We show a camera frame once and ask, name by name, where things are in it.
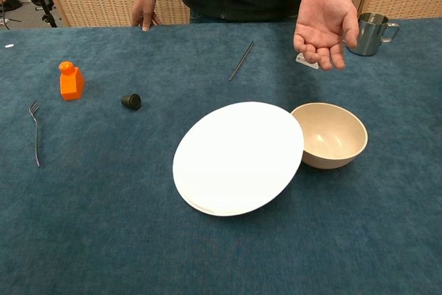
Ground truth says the person's right hand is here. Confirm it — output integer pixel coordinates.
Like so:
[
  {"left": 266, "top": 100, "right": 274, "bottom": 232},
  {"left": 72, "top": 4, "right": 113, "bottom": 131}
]
[{"left": 131, "top": 0, "right": 162, "bottom": 32}]

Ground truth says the person's left hand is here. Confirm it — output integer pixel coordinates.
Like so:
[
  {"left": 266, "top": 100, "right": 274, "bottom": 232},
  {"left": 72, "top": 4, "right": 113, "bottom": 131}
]
[{"left": 293, "top": 0, "right": 359, "bottom": 71}]

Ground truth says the white round plate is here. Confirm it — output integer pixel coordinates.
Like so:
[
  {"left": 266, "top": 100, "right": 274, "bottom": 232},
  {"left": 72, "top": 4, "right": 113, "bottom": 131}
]
[{"left": 172, "top": 101, "right": 305, "bottom": 218}]

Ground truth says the small white block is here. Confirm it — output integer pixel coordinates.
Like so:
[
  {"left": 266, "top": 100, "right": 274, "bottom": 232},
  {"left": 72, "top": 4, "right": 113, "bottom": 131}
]
[{"left": 296, "top": 52, "right": 320, "bottom": 70}]

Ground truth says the stainless steel cup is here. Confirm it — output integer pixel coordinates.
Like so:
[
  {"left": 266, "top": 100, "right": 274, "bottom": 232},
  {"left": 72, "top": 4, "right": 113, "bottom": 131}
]
[{"left": 346, "top": 12, "right": 401, "bottom": 57}]

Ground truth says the dark thin chopstick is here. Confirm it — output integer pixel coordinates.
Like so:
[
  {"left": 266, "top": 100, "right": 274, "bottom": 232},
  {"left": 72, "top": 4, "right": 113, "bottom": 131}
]
[{"left": 229, "top": 40, "right": 256, "bottom": 82}]

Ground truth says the small black cap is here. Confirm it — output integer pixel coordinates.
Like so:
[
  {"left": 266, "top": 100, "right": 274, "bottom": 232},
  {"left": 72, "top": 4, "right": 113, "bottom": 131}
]
[{"left": 120, "top": 93, "right": 142, "bottom": 111}]

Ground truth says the orange plastic bottle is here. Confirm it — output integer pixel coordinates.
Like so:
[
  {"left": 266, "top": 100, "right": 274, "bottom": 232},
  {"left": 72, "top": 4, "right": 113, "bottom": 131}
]
[{"left": 58, "top": 61, "right": 86, "bottom": 102}]

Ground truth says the beige bowl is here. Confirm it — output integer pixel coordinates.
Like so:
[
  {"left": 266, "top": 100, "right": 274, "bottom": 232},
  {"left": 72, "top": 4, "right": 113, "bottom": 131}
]
[{"left": 289, "top": 102, "right": 369, "bottom": 171}]

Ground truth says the blue table cloth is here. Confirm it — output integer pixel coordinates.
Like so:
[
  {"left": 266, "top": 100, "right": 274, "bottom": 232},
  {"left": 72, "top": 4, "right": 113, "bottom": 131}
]
[{"left": 0, "top": 17, "right": 442, "bottom": 295}]

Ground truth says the white cable tie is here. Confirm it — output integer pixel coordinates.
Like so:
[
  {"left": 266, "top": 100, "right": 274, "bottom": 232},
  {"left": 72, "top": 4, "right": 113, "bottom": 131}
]
[{"left": 28, "top": 99, "right": 41, "bottom": 168}]

